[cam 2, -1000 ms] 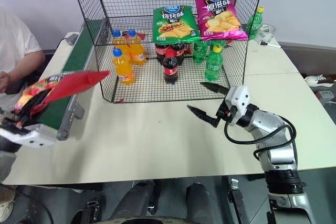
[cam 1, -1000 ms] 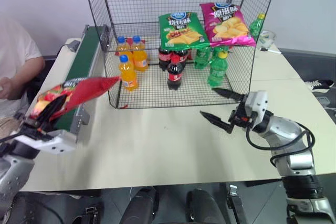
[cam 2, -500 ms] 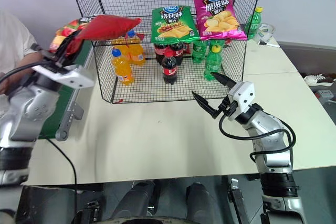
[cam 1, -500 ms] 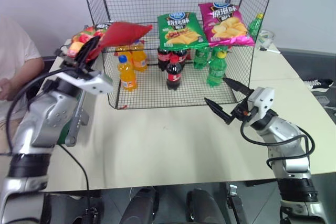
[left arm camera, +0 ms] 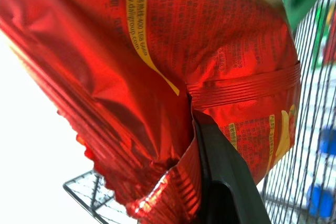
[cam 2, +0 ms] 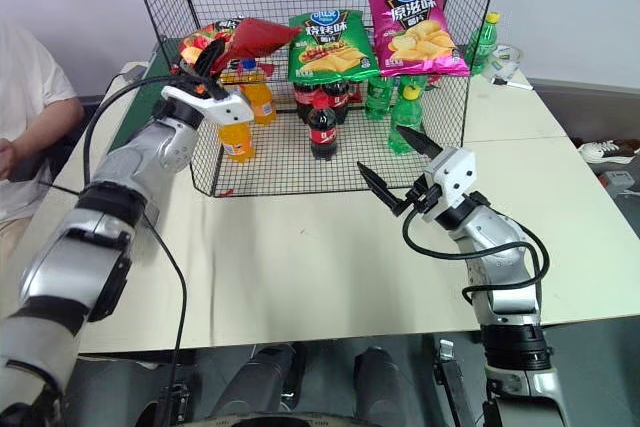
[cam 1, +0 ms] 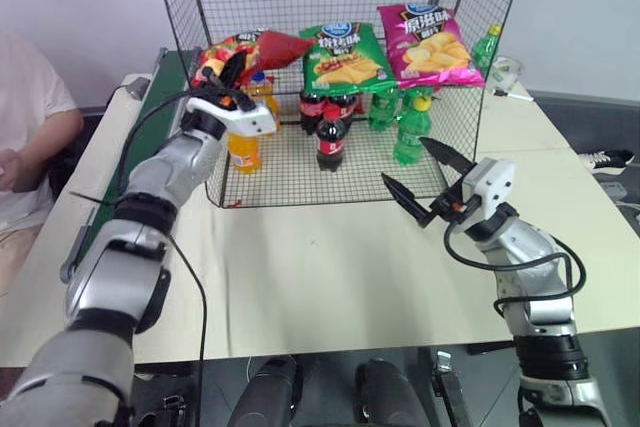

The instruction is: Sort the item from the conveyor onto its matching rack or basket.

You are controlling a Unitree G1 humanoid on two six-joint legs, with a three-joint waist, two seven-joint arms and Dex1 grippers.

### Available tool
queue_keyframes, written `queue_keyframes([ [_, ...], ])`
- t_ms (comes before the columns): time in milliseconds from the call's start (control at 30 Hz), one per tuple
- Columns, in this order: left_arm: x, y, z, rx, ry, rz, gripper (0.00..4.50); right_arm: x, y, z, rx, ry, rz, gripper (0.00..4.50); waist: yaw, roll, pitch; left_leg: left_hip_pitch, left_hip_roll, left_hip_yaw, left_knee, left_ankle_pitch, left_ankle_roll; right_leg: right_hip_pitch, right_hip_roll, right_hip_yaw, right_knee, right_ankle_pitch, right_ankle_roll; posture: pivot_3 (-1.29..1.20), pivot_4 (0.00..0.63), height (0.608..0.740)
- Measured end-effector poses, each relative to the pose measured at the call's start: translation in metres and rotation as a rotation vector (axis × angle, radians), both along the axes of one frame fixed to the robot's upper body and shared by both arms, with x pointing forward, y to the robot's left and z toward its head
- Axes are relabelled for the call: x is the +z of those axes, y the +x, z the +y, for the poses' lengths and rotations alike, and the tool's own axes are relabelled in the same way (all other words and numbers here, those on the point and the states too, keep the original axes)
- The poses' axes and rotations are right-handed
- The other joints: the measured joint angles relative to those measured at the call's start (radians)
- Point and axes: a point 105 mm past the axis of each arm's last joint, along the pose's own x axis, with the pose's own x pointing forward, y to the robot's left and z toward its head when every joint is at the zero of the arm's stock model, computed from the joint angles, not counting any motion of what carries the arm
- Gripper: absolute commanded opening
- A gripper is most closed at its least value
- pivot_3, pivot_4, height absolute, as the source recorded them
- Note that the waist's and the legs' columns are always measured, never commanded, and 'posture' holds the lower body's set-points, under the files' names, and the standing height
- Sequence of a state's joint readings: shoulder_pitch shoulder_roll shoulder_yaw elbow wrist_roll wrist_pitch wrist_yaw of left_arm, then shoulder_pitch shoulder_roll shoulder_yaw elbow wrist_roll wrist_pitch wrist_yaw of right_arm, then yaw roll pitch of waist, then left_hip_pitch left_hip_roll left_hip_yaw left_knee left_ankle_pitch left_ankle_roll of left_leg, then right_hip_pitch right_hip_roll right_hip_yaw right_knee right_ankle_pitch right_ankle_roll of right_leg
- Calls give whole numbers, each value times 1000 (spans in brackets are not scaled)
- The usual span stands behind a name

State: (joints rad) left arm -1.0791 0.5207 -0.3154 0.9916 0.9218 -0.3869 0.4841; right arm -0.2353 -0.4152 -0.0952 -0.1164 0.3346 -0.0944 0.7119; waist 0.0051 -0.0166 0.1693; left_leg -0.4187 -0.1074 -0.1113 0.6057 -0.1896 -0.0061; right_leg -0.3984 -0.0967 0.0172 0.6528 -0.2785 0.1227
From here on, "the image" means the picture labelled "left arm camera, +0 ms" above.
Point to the red foil snack bag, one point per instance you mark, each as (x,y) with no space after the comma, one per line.
(199,37)

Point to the blue bottle cap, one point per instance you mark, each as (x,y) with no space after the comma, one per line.
(320,200)
(328,140)

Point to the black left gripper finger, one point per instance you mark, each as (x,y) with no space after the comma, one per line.
(225,176)

